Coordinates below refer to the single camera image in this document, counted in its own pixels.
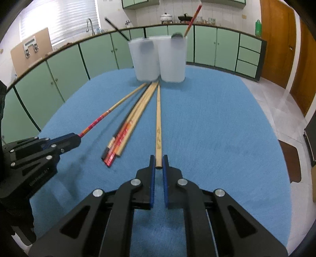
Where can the red chopstick in holder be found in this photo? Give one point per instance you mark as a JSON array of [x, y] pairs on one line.
[[192, 20]]

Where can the white plastic holder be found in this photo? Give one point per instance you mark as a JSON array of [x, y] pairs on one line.
[[145, 59], [172, 51]]

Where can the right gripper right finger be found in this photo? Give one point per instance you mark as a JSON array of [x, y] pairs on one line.
[[216, 224]]

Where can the brown wooden stool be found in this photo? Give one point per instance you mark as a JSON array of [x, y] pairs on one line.
[[292, 161]]

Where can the plain bamboo chopstick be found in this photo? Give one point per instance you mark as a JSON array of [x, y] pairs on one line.
[[134, 120], [158, 141]]

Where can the left white plastic holder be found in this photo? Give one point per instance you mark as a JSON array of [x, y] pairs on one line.
[[145, 59]]

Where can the black chopstick on table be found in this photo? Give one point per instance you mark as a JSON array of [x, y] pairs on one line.
[[111, 142]]

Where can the black chopstick in holder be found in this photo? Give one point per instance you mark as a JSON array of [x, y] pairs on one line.
[[116, 29]]

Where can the green lower kitchen cabinets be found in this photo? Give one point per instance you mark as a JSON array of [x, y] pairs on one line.
[[37, 94]]

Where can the right white plastic holder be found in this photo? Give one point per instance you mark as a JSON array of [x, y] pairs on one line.
[[172, 51]]

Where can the white window blind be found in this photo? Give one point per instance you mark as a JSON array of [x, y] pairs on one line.
[[64, 19]]

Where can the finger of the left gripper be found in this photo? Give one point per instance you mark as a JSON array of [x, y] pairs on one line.
[[26, 151], [61, 144]]

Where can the black wok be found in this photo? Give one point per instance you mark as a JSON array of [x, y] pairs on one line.
[[185, 18]]

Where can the chrome sink faucet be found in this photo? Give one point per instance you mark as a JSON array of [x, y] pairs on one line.
[[89, 26]]

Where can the white cooking pot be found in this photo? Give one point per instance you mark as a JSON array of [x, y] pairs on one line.
[[166, 18]]

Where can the green plastic bottle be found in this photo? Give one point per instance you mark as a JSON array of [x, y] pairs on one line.
[[258, 29]]

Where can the dark cabinet at right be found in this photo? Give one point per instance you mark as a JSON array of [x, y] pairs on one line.
[[309, 136]]

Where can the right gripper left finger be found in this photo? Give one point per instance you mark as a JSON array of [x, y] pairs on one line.
[[101, 224]]

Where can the brown wooden door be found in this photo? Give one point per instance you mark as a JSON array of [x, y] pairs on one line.
[[279, 31], [303, 88]]

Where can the cardboard board with handles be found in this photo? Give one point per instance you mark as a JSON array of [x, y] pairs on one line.
[[30, 51]]

